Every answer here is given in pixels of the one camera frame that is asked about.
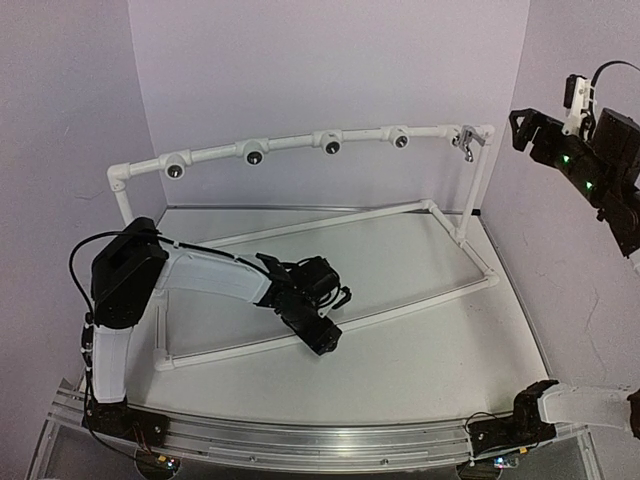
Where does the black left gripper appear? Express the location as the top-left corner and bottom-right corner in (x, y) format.
(281, 292), (344, 356)

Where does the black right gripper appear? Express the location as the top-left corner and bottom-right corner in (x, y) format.
(510, 107), (617, 207)

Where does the white PVC pipe frame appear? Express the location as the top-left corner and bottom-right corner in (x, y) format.
(106, 122), (500, 372)

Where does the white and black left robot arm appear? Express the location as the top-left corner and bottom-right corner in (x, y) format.
(68, 217), (352, 446)

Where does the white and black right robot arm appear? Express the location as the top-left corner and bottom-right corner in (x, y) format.
(471, 109), (639, 452)

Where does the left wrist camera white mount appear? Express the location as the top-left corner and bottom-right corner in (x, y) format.
(317, 286), (352, 317)

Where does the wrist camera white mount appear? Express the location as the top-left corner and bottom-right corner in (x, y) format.
(562, 74), (596, 141)
(317, 286), (352, 317)

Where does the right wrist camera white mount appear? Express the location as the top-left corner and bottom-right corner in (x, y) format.
(562, 74), (596, 141)

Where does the black right camera cable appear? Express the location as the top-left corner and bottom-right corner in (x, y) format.
(589, 60), (640, 91)

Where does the black camera cable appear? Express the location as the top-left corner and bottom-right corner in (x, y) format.
(589, 60), (640, 91)
(68, 227), (131, 391)

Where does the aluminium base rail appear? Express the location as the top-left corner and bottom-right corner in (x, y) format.
(26, 386), (604, 479)

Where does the black left camera cable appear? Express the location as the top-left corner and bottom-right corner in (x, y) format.
(68, 227), (131, 391)

